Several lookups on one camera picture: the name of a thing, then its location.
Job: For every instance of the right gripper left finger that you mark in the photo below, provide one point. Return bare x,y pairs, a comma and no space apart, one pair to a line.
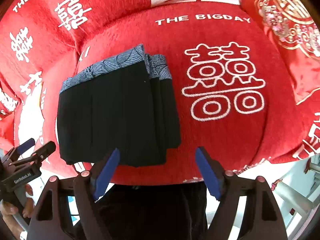
52,217

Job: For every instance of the person's left hand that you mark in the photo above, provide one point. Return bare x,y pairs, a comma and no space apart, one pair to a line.
9,210

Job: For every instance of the red gold embroidered pillow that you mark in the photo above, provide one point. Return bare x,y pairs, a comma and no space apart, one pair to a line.
289,26

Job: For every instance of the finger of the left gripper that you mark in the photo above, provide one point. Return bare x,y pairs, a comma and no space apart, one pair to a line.
38,156
14,153

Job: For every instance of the red sofa with white characters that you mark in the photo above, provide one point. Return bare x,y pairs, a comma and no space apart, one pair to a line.
233,92

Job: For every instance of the black pants with blue waistband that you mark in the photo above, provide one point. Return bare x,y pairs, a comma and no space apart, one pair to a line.
124,102

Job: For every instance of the grey metal chair frame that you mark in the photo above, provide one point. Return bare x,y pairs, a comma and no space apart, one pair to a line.
298,186

